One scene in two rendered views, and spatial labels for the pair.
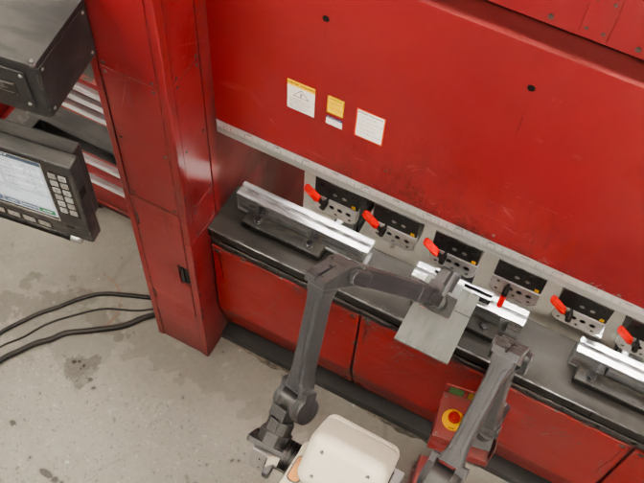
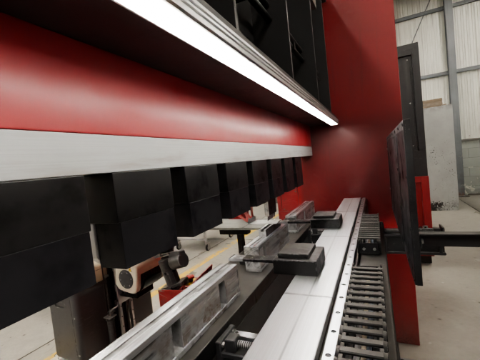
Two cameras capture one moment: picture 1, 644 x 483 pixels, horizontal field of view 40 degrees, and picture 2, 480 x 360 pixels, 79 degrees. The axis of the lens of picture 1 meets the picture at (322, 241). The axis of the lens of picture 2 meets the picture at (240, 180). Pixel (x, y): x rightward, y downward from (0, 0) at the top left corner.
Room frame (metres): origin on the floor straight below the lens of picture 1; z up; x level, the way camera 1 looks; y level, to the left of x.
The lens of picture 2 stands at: (1.34, -1.70, 1.27)
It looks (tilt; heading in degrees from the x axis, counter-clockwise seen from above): 3 degrees down; 92
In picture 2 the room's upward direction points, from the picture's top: 6 degrees counter-clockwise
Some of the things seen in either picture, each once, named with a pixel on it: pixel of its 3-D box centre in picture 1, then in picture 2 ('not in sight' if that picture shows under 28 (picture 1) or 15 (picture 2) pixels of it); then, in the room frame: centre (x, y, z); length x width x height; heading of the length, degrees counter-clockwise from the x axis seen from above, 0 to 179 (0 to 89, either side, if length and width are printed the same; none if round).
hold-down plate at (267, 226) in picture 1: (283, 235); not in sight; (1.61, 0.13, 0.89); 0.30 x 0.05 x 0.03; 66
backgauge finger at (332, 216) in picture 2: not in sight; (308, 219); (1.57, -0.49, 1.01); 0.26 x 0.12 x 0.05; 156
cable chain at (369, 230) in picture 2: not in sight; (370, 229); (1.71, -0.79, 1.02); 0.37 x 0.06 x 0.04; 66
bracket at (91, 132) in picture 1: (59, 147); not in sight; (1.69, 0.86, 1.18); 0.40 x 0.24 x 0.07; 66
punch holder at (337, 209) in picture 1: (341, 193); (291, 171); (1.59, -0.05, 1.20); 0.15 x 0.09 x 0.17; 66
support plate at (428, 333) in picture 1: (437, 317); (241, 223); (1.29, -0.38, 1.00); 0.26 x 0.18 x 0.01; 156
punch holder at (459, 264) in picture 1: (459, 245); (268, 178); (1.43, -0.42, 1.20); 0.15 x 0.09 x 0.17; 66
